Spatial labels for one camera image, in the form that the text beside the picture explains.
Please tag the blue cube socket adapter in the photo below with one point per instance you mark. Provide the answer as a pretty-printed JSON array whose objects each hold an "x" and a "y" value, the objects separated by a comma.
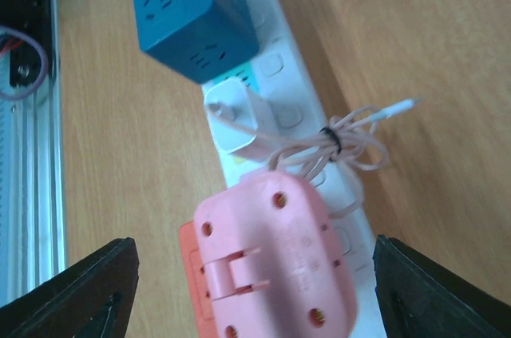
[{"x": 198, "y": 39}]

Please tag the aluminium front rail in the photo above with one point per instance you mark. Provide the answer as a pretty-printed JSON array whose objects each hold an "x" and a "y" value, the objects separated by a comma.
[{"x": 33, "y": 235}]

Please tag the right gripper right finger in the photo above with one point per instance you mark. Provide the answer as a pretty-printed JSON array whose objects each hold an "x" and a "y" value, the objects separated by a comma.
[{"x": 417, "y": 297}]

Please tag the pink cube socket adapter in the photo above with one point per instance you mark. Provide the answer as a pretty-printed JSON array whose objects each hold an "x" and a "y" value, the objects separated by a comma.
[{"x": 272, "y": 260}]

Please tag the white power strip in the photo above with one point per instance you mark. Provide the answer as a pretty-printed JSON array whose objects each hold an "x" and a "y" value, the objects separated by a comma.
[{"x": 279, "y": 75}]

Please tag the white charger with pink cable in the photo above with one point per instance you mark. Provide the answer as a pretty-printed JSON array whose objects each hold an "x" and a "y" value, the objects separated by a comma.
[{"x": 248, "y": 141}]

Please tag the red cube socket adapter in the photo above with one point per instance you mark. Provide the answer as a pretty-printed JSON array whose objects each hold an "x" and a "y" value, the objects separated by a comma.
[{"x": 197, "y": 283}]

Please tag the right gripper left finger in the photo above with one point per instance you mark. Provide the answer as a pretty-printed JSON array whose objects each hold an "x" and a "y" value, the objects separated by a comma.
[{"x": 92, "y": 298}]

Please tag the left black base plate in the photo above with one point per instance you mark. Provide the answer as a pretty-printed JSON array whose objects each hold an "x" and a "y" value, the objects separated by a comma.
[{"x": 27, "y": 41}]

